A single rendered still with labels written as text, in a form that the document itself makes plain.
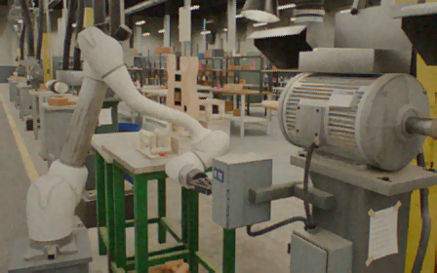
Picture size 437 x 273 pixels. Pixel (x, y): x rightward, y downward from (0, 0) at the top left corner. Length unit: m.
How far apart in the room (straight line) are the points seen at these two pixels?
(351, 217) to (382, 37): 0.52
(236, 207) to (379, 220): 0.39
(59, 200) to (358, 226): 1.03
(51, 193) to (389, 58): 1.20
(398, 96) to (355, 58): 0.15
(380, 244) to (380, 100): 0.40
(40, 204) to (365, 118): 1.13
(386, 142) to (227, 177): 0.43
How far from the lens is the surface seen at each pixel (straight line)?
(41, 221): 1.59
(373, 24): 1.28
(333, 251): 1.10
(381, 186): 1.03
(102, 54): 1.50
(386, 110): 1.06
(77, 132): 1.71
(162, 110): 1.54
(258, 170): 1.18
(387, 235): 1.21
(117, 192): 2.36
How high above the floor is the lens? 1.38
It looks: 9 degrees down
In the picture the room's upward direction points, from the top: 1 degrees clockwise
